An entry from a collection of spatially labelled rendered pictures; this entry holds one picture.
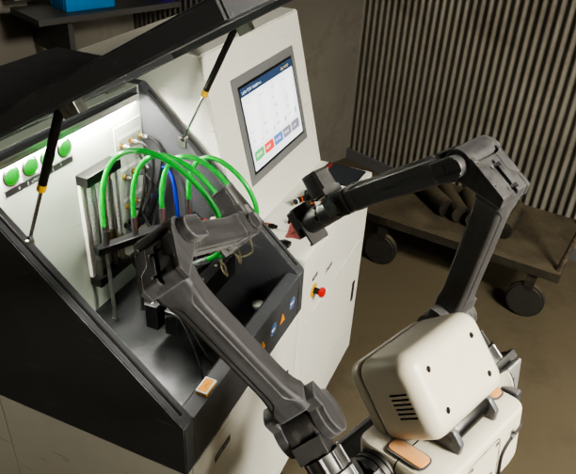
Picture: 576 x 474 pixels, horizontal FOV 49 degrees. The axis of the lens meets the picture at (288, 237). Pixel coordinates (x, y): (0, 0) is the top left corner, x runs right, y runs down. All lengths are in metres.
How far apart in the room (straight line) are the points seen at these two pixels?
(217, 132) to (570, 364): 2.17
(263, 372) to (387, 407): 0.22
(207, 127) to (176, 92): 0.13
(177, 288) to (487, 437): 0.58
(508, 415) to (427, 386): 0.22
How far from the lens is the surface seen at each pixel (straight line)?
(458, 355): 1.09
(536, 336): 3.46
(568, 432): 3.03
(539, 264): 3.39
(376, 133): 4.71
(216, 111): 1.87
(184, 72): 1.86
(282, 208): 2.19
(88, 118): 1.70
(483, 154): 1.11
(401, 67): 4.46
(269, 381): 1.00
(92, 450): 1.76
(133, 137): 1.92
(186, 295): 0.91
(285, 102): 2.27
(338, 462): 1.05
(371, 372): 1.06
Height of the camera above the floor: 2.06
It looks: 32 degrees down
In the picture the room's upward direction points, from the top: 3 degrees clockwise
